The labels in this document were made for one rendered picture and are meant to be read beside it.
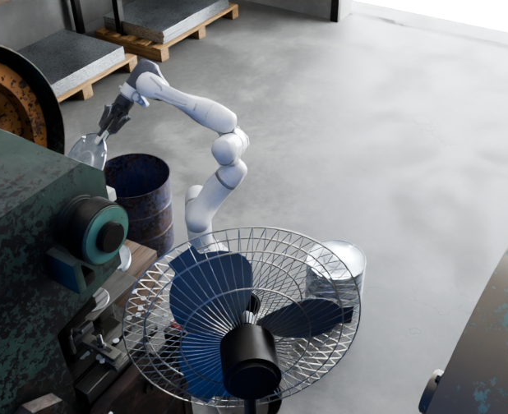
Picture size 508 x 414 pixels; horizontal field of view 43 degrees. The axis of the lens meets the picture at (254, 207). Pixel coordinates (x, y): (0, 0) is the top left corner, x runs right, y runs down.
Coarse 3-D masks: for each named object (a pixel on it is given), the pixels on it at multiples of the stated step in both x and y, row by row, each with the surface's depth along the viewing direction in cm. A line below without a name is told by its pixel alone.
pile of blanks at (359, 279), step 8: (312, 272) 313; (360, 272) 312; (320, 280) 312; (344, 280) 307; (352, 280) 310; (360, 280) 315; (312, 288) 319; (320, 288) 314; (328, 288) 312; (344, 288) 311; (352, 288) 313; (360, 288) 320; (312, 296) 322; (320, 296) 319; (328, 296) 315; (344, 296) 315; (352, 296) 317; (360, 296) 325; (352, 304) 321
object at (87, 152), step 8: (88, 136) 279; (96, 136) 275; (80, 144) 282; (88, 144) 278; (104, 144) 269; (72, 152) 284; (80, 152) 280; (88, 152) 275; (96, 152) 272; (80, 160) 277; (88, 160) 273; (96, 160) 270; (104, 160) 266
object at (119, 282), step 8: (120, 272) 246; (112, 280) 243; (120, 280) 243; (128, 280) 242; (136, 280) 244; (104, 288) 239; (112, 288) 239; (120, 288) 239; (128, 288) 240; (96, 296) 236; (104, 296) 236; (112, 296) 236; (120, 296) 237; (104, 304) 232; (112, 304) 234; (96, 312) 230; (104, 312) 236; (112, 312) 240; (96, 320) 236
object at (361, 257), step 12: (336, 240) 329; (312, 252) 323; (324, 252) 323; (336, 252) 322; (348, 252) 322; (360, 252) 322; (312, 264) 316; (324, 264) 316; (336, 264) 315; (348, 264) 315; (360, 264) 315; (336, 276) 309
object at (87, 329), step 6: (84, 318) 228; (78, 324) 226; (84, 324) 226; (90, 324) 226; (84, 330) 224; (90, 330) 228; (60, 336) 227; (72, 336) 222; (78, 336) 223; (84, 336) 225; (78, 342) 224
